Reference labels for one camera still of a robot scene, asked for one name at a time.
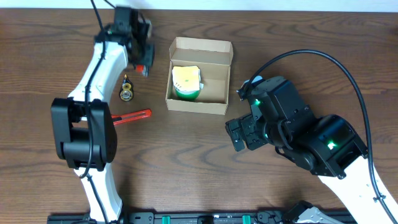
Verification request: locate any black gold correction tape dispenser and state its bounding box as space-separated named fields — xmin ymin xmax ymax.
xmin=119 ymin=74 xmax=134 ymax=101

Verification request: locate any yellow sticky note pad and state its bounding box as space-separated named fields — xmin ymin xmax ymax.
xmin=172 ymin=66 xmax=204 ymax=92

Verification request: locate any green tape roll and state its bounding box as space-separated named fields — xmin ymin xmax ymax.
xmin=175 ymin=88 xmax=201 ymax=101

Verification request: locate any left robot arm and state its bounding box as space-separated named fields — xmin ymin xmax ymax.
xmin=47 ymin=6 xmax=154 ymax=223

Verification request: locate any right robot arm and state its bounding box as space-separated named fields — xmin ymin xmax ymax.
xmin=225 ymin=76 xmax=397 ymax=223

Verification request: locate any white tape roll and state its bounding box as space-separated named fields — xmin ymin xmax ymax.
xmin=241 ymin=75 xmax=263 ymax=88

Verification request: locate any red utility knife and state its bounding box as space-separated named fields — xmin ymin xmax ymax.
xmin=111 ymin=109 xmax=152 ymax=126

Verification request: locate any open cardboard box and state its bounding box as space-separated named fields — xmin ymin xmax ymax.
xmin=165 ymin=37 xmax=233 ymax=115

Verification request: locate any right black cable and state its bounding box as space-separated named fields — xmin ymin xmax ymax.
xmin=245 ymin=49 xmax=398 ymax=224

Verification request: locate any black cable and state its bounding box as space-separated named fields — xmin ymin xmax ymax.
xmin=245 ymin=49 xmax=398 ymax=224
xmin=79 ymin=0 xmax=118 ymax=224

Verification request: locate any left black cable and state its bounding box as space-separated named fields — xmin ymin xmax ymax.
xmin=79 ymin=0 xmax=118 ymax=224

